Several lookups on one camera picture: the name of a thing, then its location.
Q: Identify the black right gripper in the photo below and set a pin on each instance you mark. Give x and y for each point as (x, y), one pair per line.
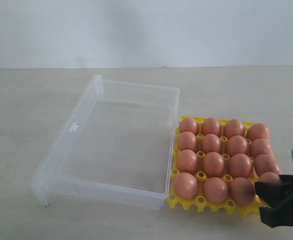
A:
(280, 198)

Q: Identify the brown egg second row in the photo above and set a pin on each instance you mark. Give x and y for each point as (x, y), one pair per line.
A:
(242, 191)

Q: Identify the brown egg column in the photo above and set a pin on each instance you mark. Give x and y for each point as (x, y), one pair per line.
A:
(236, 145)
(240, 166)
(260, 146)
(264, 163)

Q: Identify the brown egg corner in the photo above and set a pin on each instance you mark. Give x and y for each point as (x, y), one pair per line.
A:
(270, 177)

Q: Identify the yellow plastic egg tray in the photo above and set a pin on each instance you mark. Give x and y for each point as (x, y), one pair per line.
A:
(200, 201)

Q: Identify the clear plastic bin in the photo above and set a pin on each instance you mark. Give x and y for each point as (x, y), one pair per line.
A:
(117, 146)

